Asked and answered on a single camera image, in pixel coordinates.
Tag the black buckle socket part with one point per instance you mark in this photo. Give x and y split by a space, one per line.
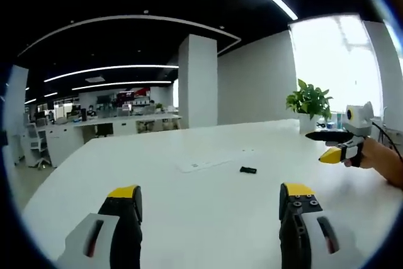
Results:
244 169

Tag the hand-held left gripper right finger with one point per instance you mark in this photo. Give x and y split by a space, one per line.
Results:
292 218

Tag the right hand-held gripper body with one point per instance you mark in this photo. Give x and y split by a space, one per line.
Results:
359 119

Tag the large bright window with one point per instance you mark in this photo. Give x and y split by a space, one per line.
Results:
337 61

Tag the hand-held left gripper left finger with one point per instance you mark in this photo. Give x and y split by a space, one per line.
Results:
122 228

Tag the black cylindrical device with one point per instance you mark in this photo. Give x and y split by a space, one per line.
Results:
83 114

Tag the red wall banner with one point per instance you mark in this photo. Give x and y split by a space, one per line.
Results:
135 92

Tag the teal container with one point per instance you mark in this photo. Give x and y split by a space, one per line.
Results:
339 121

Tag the small desk plant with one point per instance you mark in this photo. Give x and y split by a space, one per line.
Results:
159 107

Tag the green potted plant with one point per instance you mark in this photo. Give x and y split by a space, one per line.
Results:
310 99

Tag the long white socket panel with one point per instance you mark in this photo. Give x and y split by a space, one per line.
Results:
204 165

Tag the person's right hand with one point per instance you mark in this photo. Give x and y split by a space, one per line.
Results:
373 155

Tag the white office chair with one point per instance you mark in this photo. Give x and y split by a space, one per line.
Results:
36 143

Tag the white office desk row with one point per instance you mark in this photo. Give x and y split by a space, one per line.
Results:
126 124

